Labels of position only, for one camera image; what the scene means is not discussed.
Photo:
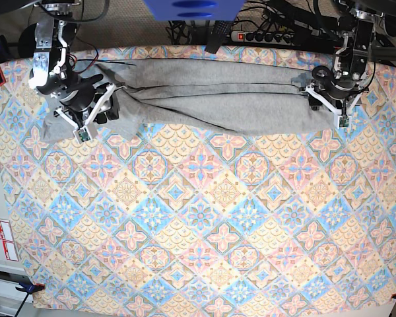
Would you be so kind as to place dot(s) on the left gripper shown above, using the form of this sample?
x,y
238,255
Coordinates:
x,y
338,96

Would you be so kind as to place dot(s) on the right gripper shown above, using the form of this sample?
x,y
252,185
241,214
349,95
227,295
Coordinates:
x,y
84,104

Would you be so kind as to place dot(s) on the grey T-shirt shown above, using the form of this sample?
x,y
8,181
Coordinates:
x,y
224,97

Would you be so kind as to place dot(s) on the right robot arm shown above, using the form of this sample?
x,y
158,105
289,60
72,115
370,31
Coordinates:
x,y
53,64

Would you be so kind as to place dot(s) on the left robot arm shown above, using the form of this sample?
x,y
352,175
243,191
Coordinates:
x,y
339,85

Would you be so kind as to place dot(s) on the black power strip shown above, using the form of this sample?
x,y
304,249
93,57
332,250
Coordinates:
x,y
262,37

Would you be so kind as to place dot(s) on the patterned tile tablecloth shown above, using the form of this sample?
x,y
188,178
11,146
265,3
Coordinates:
x,y
181,221

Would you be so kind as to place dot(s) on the red white labels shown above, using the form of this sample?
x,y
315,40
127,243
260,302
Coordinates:
x,y
7,244

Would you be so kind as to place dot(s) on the blue clamp bottom left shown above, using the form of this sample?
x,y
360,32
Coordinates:
x,y
29,288

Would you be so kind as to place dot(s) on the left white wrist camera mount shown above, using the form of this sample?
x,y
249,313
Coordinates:
x,y
342,118

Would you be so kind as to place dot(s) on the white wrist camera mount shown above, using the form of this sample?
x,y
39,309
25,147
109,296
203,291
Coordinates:
x,y
342,118
85,132

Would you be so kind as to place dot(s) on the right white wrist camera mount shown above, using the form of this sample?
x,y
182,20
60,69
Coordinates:
x,y
85,132

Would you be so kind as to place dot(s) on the blue plastic mount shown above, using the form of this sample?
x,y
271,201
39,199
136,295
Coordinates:
x,y
194,9

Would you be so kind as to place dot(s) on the black remote-like bracket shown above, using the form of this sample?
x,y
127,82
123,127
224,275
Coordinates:
x,y
221,29

